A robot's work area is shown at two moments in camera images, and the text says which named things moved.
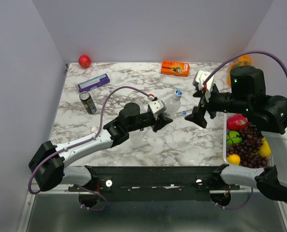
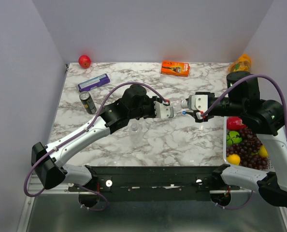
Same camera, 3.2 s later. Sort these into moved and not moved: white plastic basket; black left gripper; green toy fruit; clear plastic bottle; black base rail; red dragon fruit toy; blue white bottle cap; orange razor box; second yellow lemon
Moved: clear plastic bottle; blue white bottle cap; black left gripper
Not moved: second yellow lemon; orange razor box; black base rail; red dragon fruit toy; white plastic basket; green toy fruit
